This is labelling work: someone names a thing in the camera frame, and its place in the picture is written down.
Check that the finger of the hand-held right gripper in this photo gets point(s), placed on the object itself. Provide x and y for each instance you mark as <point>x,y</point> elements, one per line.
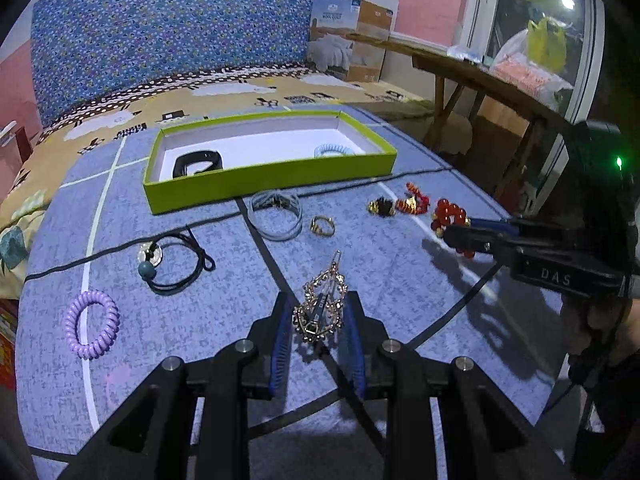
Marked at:
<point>492,224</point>
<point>470,237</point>

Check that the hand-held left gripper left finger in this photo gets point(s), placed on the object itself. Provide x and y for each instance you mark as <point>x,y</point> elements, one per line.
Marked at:
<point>282,345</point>

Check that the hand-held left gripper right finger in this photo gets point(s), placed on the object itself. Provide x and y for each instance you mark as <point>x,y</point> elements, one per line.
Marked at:
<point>350,345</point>

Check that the green cardboard box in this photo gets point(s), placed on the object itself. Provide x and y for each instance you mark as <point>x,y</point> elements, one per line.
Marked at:
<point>270,180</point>

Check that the person's right hand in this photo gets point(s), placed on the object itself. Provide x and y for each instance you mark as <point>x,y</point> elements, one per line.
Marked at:
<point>600,322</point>

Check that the blue grey lined mat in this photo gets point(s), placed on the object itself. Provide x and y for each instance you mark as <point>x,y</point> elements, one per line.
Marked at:
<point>210,350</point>

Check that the wooden bench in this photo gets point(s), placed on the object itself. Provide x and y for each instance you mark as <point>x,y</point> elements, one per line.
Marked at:
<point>475,80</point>

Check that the pink packet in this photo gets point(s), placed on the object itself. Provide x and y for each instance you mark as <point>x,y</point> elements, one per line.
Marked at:
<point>525,72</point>

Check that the yellow plastic bag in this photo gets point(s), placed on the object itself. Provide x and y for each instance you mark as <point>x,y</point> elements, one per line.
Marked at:
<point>547,42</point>

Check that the black fitness band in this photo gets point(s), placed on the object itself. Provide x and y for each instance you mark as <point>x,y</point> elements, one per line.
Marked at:
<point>196,163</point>

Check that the cardboard quilt box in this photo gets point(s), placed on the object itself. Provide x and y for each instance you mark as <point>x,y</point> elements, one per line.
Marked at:
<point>345,40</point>

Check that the printed blanket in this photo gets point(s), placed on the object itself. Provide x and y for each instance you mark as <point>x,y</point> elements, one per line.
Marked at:
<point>45,160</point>

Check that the blue floral mattress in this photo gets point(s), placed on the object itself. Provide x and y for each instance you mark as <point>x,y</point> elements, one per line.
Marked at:
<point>175,25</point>

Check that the white window frame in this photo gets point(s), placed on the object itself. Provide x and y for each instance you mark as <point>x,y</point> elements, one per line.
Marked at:
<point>475,10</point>

